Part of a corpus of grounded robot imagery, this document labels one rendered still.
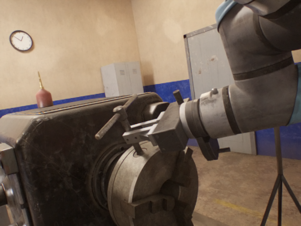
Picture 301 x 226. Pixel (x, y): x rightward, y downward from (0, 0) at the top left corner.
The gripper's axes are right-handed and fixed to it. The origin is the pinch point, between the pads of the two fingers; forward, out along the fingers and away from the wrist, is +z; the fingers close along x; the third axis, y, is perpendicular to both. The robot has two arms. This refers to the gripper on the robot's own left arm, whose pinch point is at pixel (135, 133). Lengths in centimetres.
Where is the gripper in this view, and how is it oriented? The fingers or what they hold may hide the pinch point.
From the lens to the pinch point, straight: 50.4
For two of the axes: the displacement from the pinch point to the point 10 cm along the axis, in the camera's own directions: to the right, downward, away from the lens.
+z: -8.4, 2.4, 4.9
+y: -4.3, -8.5, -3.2
